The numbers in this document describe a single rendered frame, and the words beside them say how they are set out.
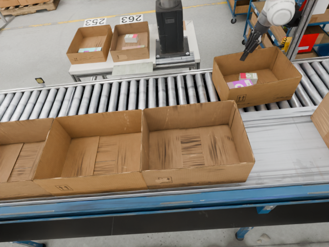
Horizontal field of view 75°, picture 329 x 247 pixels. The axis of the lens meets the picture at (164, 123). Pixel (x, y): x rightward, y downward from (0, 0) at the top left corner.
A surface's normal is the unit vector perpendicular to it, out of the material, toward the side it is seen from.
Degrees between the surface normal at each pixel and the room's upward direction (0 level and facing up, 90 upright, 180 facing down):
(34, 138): 89
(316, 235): 0
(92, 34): 88
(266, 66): 89
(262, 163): 0
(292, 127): 0
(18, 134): 89
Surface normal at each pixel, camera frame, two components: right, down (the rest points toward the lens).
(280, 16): -0.22, 0.81
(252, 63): 0.13, 0.77
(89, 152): -0.14, -0.60
